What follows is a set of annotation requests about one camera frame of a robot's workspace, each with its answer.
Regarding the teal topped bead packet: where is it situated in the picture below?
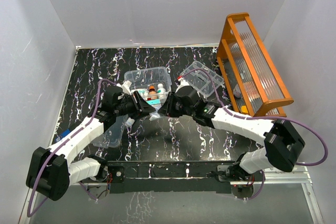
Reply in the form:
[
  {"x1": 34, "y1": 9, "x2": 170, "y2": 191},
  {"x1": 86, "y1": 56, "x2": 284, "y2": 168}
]
[{"x1": 146, "y1": 98, "x2": 162, "y2": 121}]

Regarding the purple cable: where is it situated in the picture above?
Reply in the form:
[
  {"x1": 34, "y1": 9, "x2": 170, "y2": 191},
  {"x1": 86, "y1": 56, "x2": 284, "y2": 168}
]
[
  {"x1": 181, "y1": 68, "x2": 329, "y2": 200},
  {"x1": 26, "y1": 78, "x2": 116, "y2": 218}
]

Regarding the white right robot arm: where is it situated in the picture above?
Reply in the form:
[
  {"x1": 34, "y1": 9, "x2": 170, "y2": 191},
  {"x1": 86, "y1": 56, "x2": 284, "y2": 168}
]
[{"x1": 159, "y1": 86, "x2": 305, "y2": 180}]

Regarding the clear first aid box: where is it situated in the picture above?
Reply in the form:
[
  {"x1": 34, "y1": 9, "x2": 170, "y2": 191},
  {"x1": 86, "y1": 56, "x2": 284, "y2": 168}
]
[{"x1": 124, "y1": 67, "x2": 172, "y2": 97}]

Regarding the blue clamp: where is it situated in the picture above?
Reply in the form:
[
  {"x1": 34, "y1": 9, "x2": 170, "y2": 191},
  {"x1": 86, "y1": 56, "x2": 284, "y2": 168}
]
[{"x1": 54, "y1": 129, "x2": 70, "y2": 143}]

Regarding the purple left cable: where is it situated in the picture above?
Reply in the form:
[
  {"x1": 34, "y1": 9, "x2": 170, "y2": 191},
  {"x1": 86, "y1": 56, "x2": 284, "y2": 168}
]
[{"x1": 26, "y1": 78, "x2": 116, "y2": 218}]

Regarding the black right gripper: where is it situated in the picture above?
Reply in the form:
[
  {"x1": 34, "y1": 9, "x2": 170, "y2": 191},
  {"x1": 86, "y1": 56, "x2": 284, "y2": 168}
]
[{"x1": 159, "y1": 92, "x2": 195, "y2": 118}]

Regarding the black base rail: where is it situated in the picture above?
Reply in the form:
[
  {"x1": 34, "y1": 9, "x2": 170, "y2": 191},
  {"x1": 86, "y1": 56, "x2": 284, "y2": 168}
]
[{"x1": 78, "y1": 161, "x2": 266, "y2": 195}]

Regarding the orange wooden rack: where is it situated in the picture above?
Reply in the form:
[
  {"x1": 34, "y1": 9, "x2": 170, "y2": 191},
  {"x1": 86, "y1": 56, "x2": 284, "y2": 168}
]
[{"x1": 216, "y1": 13, "x2": 293, "y2": 116}]

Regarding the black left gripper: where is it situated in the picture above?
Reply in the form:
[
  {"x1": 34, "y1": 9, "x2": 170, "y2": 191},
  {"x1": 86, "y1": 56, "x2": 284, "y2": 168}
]
[{"x1": 114, "y1": 91, "x2": 155, "y2": 120}]

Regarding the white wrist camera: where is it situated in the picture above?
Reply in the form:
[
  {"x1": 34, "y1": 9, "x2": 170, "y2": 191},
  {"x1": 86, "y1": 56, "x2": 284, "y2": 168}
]
[
  {"x1": 117, "y1": 80, "x2": 132, "y2": 95},
  {"x1": 175, "y1": 76, "x2": 190, "y2": 92}
]

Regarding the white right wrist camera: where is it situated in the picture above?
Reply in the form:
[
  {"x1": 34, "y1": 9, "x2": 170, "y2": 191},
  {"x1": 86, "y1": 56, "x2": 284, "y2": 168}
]
[{"x1": 175, "y1": 76, "x2": 190, "y2": 92}]

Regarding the teal packet with round item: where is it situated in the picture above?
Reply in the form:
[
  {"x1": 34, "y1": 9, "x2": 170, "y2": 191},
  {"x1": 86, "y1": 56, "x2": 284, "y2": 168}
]
[{"x1": 137, "y1": 89, "x2": 151, "y2": 101}]

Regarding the clear box lid black handle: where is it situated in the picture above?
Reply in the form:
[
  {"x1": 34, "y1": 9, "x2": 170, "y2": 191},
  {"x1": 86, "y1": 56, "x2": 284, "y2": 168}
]
[{"x1": 91, "y1": 115, "x2": 127, "y2": 148}]

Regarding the brown bottle orange cap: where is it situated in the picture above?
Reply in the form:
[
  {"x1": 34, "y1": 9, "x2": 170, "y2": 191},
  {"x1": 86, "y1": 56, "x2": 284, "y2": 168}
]
[{"x1": 147, "y1": 86, "x2": 158, "y2": 100}]

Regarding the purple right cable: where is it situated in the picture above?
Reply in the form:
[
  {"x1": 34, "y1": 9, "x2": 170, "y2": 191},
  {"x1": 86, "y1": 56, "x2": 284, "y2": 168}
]
[{"x1": 181, "y1": 68, "x2": 329, "y2": 200}]

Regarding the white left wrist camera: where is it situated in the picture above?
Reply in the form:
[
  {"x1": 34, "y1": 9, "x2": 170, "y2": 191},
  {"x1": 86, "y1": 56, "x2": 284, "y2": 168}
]
[{"x1": 117, "y1": 80, "x2": 132, "y2": 95}]

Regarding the blue white tube bottle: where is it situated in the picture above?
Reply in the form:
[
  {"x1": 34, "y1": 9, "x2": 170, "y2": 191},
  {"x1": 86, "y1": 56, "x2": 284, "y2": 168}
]
[{"x1": 125, "y1": 118, "x2": 135, "y2": 128}]

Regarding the clear compartment tray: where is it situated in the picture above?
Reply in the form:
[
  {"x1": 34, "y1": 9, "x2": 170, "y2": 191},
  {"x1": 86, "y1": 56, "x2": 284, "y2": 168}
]
[{"x1": 180, "y1": 61, "x2": 224, "y2": 98}]

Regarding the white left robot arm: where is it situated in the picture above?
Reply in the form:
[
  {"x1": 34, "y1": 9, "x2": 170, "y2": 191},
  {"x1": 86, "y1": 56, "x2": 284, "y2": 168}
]
[{"x1": 26, "y1": 86, "x2": 156, "y2": 201}]

